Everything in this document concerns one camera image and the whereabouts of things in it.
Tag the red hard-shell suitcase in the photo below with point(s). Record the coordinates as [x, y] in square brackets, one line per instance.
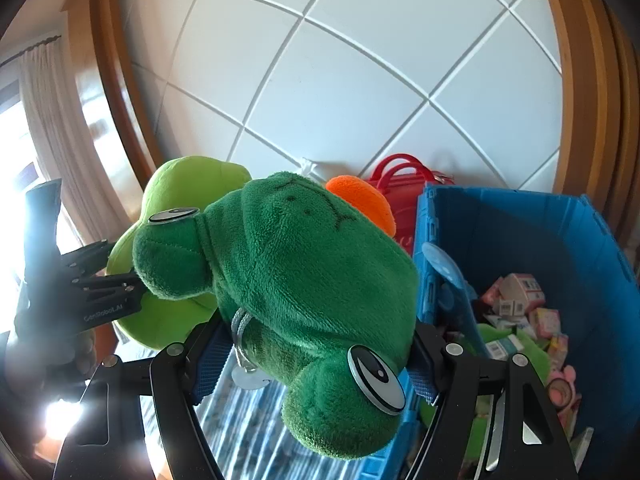
[400, 172]

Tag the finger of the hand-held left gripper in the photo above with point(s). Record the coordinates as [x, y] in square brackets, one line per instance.
[107, 284]
[87, 255]

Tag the dark green frog plush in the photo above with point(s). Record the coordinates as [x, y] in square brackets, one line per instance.
[300, 270]

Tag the person's left hand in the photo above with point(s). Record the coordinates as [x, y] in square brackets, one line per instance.
[80, 352]

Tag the white pleated curtain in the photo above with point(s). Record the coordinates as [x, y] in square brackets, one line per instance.
[60, 125]

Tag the pile of small boxes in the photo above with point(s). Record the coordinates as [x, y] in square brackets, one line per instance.
[525, 310]

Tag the pink tape roll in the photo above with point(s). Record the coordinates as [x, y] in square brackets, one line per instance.
[561, 391]

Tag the wooden headboard frame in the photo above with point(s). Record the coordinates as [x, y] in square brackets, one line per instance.
[590, 85]

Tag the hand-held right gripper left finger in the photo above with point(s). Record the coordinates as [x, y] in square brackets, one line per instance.
[210, 362]

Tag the light green plush toy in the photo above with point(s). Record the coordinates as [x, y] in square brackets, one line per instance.
[175, 185]

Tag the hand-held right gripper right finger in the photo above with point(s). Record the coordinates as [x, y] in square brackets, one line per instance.
[421, 382]

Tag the blue plastic crate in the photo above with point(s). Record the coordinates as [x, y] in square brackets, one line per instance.
[525, 240]

